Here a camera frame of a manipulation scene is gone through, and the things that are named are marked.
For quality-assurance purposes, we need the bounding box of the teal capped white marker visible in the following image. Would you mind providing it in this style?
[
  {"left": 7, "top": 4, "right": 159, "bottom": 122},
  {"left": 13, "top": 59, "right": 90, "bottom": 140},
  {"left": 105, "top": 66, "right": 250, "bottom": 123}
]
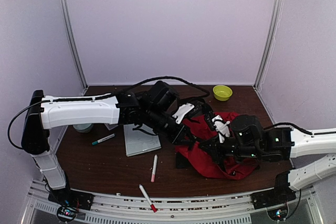
[{"left": 91, "top": 134, "right": 116, "bottom": 146}]

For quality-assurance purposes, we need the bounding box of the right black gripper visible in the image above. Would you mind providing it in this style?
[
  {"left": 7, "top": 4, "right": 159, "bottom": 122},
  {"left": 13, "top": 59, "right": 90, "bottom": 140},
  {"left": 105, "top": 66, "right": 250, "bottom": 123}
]
[{"left": 198, "top": 134, "right": 261, "bottom": 165}]

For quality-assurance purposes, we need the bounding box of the front aluminium rail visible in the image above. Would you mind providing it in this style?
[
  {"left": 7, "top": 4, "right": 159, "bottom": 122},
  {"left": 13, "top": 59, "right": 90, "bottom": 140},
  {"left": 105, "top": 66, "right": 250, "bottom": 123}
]
[{"left": 26, "top": 179, "right": 310, "bottom": 224}]

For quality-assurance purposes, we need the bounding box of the lime green bowl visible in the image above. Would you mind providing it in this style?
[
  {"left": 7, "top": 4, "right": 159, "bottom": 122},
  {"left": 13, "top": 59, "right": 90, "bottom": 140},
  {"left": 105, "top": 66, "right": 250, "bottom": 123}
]
[{"left": 213, "top": 85, "right": 233, "bottom": 101}]

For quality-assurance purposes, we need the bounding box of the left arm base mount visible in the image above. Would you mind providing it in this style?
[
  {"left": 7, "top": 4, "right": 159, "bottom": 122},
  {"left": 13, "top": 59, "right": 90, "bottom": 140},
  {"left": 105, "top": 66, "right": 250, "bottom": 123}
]
[{"left": 48, "top": 190, "right": 94, "bottom": 223}]

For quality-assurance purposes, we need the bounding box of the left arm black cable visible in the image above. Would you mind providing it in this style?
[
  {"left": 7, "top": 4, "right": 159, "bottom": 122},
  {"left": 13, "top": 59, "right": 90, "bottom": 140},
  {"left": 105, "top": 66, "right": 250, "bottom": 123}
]
[{"left": 7, "top": 74, "right": 211, "bottom": 151}]

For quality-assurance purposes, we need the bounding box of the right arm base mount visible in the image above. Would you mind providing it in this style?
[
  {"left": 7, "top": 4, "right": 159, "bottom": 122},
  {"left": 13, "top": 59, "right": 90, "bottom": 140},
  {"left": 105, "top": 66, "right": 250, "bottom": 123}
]
[{"left": 251, "top": 189, "right": 289, "bottom": 222}]

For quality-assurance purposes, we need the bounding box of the red capped white marker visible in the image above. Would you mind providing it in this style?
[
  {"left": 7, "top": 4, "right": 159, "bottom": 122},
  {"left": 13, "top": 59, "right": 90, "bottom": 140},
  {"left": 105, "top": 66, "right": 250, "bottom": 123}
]
[{"left": 139, "top": 184, "right": 157, "bottom": 212}]

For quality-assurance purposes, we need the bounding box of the grey book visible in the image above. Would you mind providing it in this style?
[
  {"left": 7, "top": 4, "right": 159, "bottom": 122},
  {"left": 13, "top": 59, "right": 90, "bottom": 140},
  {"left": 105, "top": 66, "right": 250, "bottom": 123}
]
[{"left": 123, "top": 124, "right": 161, "bottom": 157}]

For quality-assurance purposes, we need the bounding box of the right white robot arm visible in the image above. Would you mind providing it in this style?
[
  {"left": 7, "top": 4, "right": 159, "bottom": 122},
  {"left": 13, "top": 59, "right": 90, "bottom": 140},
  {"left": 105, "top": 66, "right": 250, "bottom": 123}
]
[{"left": 199, "top": 114, "right": 335, "bottom": 204}]

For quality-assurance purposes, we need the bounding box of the red backpack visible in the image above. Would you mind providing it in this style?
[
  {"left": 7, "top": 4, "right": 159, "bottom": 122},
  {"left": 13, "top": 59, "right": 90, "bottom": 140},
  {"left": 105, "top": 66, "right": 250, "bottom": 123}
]
[{"left": 175, "top": 115, "right": 259, "bottom": 180}]

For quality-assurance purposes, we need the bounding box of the pale blue ceramic bowl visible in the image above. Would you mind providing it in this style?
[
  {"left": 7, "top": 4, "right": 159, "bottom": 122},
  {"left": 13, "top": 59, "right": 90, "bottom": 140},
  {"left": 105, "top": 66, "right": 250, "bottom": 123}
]
[{"left": 73, "top": 124, "right": 93, "bottom": 133}]

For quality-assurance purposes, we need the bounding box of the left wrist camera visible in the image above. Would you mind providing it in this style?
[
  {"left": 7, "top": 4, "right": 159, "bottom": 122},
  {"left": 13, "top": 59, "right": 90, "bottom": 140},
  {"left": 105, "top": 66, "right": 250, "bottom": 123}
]
[{"left": 172, "top": 103, "right": 202, "bottom": 124}]

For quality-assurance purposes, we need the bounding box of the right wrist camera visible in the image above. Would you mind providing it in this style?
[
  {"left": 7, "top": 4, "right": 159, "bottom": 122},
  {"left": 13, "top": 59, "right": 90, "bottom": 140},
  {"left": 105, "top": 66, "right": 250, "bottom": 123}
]
[{"left": 205, "top": 115, "right": 230, "bottom": 144}]

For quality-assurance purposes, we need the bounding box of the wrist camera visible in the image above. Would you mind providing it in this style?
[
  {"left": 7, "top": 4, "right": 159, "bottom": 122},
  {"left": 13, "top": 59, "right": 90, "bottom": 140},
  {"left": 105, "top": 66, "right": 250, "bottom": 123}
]
[
  {"left": 205, "top": 115, "right": 230, "bottom": 144},
  {"left": 172, "top": 103, "right": 202, "bottom": 124}
]

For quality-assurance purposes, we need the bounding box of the right aluminium frame post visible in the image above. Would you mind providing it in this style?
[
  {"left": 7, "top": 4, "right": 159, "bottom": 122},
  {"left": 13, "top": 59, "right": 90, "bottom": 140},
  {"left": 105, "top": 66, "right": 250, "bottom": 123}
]
[{"left": 254, "top": 0, "right": 284, "bottom": 92}]

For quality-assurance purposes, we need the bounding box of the pink capped white marker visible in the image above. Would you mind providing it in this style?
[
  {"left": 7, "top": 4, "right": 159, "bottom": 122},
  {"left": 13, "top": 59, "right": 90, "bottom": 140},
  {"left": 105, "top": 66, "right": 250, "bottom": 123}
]
[{"left": 151, "top": 154, "right": 158, "bottom": 183}]

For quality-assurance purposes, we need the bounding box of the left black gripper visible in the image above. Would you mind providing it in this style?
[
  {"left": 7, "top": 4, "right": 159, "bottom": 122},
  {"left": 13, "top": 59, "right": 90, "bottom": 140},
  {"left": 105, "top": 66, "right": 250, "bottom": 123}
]
[{"left": 144, "top": 106, "right": 196, "bottom": 146}]

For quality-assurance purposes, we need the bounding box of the aluminium frame post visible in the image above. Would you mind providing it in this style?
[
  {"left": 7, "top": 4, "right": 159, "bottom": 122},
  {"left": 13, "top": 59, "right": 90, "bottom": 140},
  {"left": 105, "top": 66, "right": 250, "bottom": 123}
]
[
  {"left": 254, "top": 0, "right": 284, "bottom": 92},
  {"left": 60, "top": 0, "right": 88, "bottom": 91}
]

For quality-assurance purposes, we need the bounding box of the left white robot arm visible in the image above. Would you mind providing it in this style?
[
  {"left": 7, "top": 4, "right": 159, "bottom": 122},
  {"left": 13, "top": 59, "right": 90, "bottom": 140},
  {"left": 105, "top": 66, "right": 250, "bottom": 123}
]
[{"left": 21, "top": 81, "right": 186, "bottom": 205}]

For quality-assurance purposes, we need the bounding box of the left aluminium frame post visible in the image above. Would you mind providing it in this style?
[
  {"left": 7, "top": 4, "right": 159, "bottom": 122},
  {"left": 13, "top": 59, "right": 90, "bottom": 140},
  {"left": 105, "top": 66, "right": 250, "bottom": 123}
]
[{"left": 60, "top": 0, "right": 88, "bottom": 91}]

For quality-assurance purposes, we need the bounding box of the pink book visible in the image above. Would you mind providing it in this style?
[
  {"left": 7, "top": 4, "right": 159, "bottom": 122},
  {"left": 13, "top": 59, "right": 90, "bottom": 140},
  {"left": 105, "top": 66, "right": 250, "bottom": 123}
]
[{"left": 105, "top": 124, "right": 118, "bottom": 131}]

